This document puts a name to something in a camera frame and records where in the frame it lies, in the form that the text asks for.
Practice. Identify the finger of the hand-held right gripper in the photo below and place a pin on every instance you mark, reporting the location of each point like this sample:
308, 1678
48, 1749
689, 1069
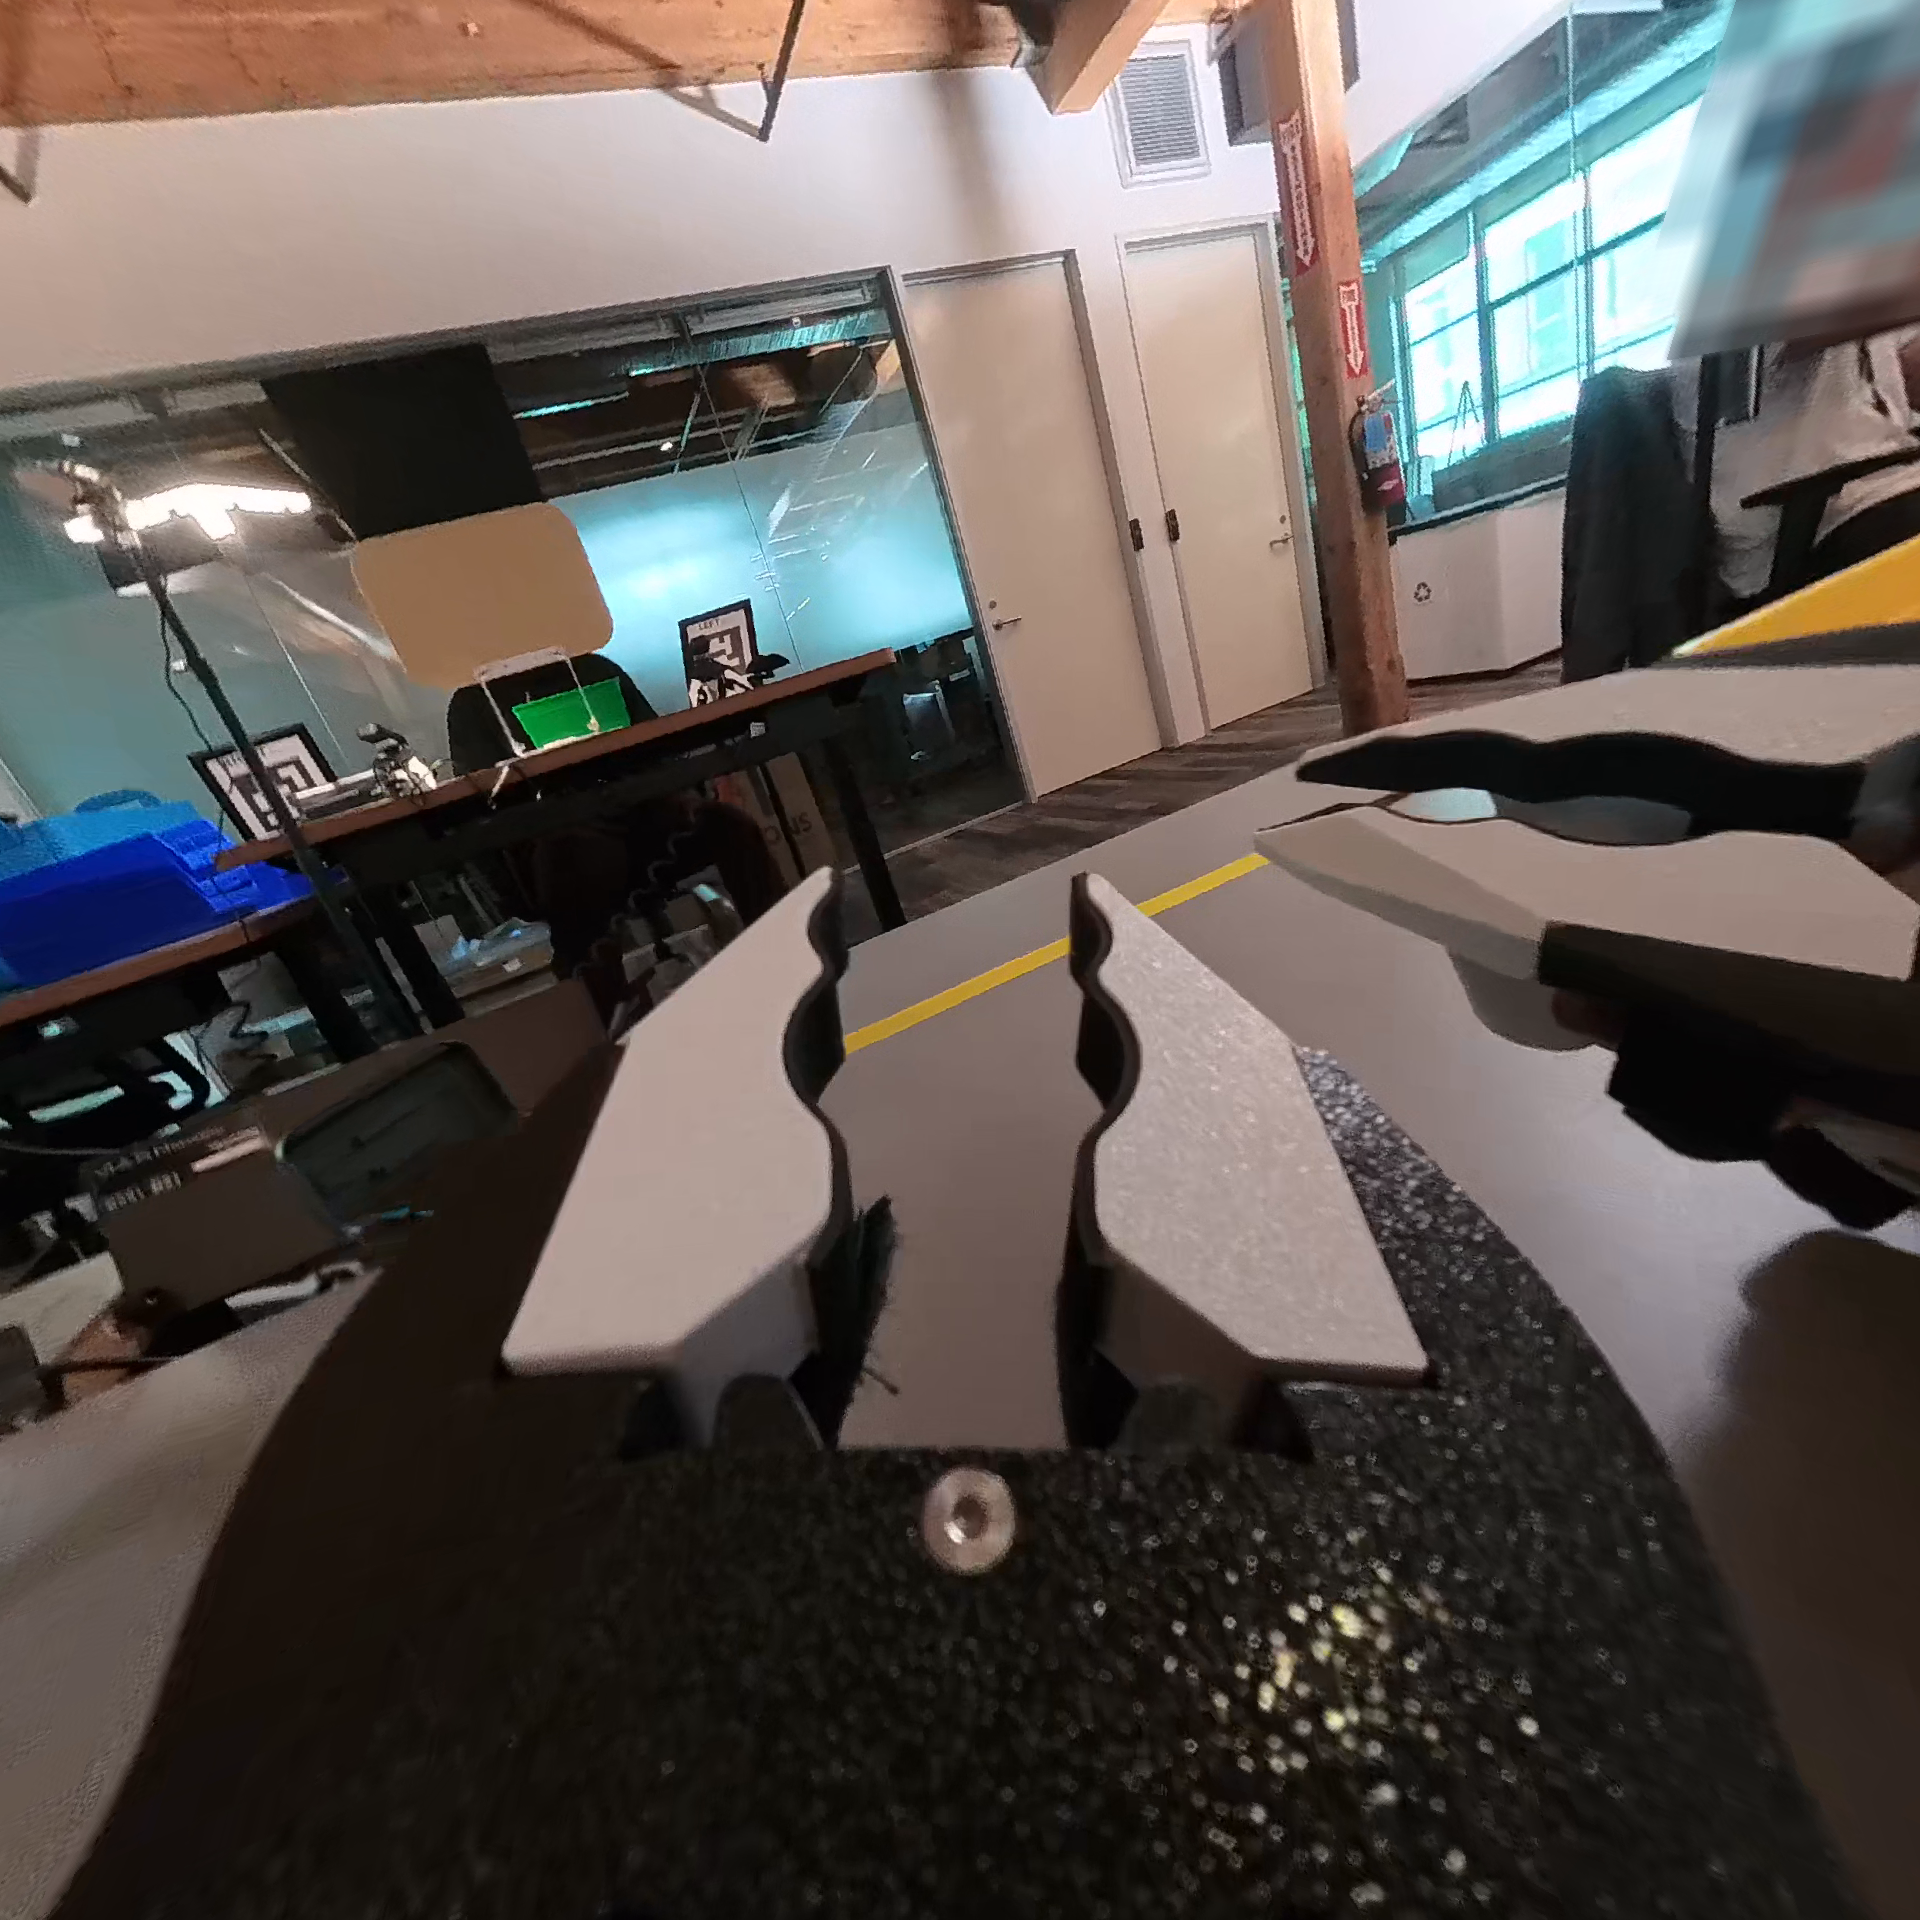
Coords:
1721, 724
1657, 891

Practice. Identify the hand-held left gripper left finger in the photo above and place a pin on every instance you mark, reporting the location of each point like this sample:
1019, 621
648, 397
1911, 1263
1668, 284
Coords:
689, 1165

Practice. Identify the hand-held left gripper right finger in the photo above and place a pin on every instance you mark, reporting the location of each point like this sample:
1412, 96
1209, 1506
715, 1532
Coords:
1230, 1184

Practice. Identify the dark jacket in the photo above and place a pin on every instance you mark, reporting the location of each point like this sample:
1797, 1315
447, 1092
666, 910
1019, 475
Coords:
1639, 527

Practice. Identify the yellow tape line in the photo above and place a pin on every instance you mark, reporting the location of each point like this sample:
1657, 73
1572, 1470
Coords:
963, 995

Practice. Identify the cardboard box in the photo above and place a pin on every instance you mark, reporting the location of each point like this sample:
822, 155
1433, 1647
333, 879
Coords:
790, 840

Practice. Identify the red fire extinguisher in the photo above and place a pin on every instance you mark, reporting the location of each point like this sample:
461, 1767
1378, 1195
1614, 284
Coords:
1382, 462

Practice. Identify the wooden desk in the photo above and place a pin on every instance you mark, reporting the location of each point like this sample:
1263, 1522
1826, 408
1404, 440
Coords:
672, 724

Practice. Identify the grey equipment case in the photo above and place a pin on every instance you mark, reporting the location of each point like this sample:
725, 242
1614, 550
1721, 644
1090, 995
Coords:
230, 1199

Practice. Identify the green box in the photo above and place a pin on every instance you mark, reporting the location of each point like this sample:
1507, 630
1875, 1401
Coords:
569, 724

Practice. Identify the large window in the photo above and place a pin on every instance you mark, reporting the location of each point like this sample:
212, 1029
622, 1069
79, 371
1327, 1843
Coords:
1517, 294

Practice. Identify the black and white tag board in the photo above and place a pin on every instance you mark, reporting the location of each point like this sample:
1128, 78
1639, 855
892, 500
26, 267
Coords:
265, 786
721, 655

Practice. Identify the red vertical sign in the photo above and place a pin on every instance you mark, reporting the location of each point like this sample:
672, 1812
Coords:
1296, 194
1354, 330

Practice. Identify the white door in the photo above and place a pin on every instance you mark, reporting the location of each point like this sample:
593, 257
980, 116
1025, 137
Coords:
1224, 479
1034, 527

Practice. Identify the tan panel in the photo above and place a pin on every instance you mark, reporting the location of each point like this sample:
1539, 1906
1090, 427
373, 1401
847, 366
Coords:
483, 587

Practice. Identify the stack of blue bins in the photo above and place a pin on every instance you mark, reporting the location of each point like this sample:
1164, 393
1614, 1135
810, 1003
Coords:
106, 883

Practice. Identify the black panel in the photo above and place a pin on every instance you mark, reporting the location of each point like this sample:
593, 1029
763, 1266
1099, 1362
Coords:
395, 440

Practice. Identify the wooden ceiling beam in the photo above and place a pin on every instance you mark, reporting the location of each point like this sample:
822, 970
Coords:
373, 47

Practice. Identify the wooden post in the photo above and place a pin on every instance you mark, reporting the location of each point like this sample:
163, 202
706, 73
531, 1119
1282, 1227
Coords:
1336, 576

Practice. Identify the wall air vent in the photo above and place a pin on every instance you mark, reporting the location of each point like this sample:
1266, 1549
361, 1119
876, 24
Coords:
1162, 113

